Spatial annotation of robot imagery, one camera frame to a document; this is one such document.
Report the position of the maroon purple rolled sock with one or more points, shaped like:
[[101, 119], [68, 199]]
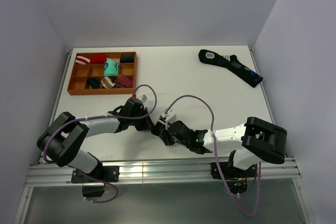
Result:
[[125, 82]]

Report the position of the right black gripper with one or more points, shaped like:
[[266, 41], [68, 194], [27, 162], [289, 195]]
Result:
[[164, 135]]

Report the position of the black blue patterned sock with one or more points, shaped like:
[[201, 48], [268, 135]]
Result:
[[232, 64]]

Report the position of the red white striped rolled sock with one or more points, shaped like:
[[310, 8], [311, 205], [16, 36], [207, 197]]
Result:
[[81, 60]]

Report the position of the black white-striped sock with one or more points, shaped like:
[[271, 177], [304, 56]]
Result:
[[159, 130]]

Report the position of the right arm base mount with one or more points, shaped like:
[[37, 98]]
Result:
[[231, 173]]

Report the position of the dark teal rolled sock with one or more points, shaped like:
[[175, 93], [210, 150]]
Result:
[[94, 83]]

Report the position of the aluminium front rail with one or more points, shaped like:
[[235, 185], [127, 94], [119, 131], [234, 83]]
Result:
[[154, 172]]

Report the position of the dark navy rolled sock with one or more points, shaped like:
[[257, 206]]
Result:
[[127, 58]]

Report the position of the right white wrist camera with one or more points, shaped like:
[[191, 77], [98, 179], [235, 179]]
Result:
[[167, 118]]

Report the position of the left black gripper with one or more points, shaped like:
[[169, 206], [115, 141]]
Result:
[[146, 126]]

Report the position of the beige brown rolled sock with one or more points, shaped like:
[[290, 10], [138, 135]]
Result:
[[109, 82]]

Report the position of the orange compartment tray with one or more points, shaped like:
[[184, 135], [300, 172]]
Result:
[[98, 73]]

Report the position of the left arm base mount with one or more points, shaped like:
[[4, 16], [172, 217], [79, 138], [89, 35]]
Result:
[[96, 183]]

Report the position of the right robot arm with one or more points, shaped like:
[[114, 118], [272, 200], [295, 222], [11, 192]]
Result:
[[248, 143]]

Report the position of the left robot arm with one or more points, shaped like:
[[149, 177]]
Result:
[[62, 141]]

